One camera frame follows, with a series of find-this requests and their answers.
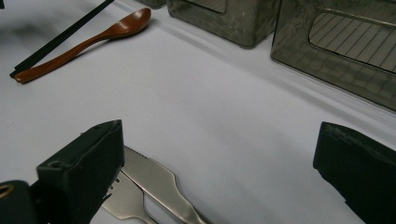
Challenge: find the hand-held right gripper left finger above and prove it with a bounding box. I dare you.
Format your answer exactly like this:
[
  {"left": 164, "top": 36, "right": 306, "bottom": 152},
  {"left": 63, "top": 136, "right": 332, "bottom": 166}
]
[{"left": 36, "top": 119, "right": 125, "bottom": 224}]

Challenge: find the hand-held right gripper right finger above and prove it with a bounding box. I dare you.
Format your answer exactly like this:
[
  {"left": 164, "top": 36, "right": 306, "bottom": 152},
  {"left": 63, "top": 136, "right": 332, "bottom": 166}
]
[{"left": 312, "top": 120, "right": 396, "bottom": 224}]

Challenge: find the steel fork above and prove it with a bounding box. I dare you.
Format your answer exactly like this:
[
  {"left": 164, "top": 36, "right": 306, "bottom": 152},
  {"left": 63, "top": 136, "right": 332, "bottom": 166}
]
[{"left": 102, "top": 171, "right": 158, "bottom": 224}]

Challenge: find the smoky transparent plastic bin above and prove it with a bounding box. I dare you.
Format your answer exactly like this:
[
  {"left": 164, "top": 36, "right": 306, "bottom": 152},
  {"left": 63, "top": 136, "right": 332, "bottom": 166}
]
[
  {"left": 165, "top": 0, "right": 283, "bottom": 49},
  {"left": 134, "top": 0, "right": 167, "bottom": 9},
  {"left": 270, "top": 0, "right": 396, "bottom": 112}
]

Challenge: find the black chopstick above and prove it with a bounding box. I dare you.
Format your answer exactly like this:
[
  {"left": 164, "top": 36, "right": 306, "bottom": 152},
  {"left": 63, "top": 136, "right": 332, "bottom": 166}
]
[
  {"left": 10, "top": 0, "right": 116, "bottom": 78},
  {"left": 8, "top": 0, "right": 110, "bottom": 75}
]

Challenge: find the brown wooden spoon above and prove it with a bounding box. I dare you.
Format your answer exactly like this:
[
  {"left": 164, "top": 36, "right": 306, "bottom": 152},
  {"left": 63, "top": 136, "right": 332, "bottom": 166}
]
[{"left": 14, "top": 7, "right": 152, "bottom": 85}]

